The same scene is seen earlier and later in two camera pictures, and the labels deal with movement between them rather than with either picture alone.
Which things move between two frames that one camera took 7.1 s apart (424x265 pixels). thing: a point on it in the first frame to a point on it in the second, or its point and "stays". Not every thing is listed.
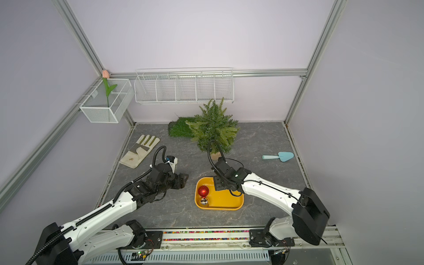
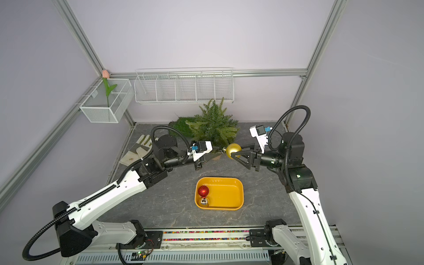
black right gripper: [216, 185] to [254, 157]
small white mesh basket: [100, 107] stays
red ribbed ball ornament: [203, 191] stays
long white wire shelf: [184, 85] stays
